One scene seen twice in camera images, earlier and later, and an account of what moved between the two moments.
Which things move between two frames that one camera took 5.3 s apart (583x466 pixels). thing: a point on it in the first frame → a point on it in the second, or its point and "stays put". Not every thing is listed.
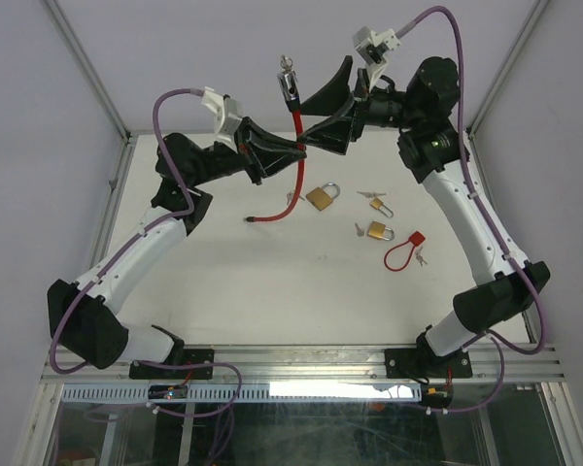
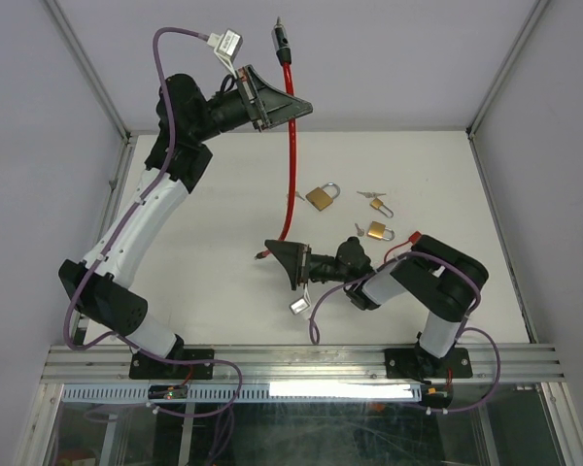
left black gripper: x=276 y=153 → x=274 y=100
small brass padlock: x=377 y=204 stays put
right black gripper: x=334 y=134 → x=296 y=258
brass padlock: x=381 y=231 stays put
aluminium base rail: x=336 y=364 stays put
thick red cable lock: x=291 y=88 → x=284 y=57
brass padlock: x=320 y=198 stays put
